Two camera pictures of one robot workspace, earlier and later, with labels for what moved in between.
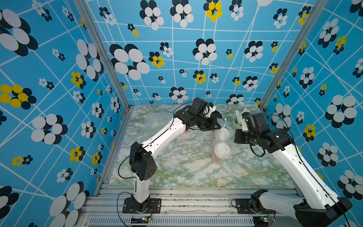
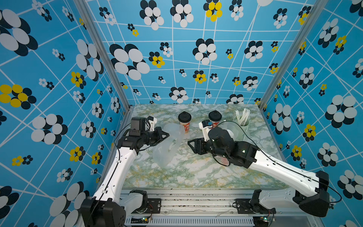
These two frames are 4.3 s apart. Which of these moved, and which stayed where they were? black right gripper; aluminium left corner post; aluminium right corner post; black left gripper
Moved: black left gripper; black right gripper
Stayed: aluminium right corner post; aluminium left corner post
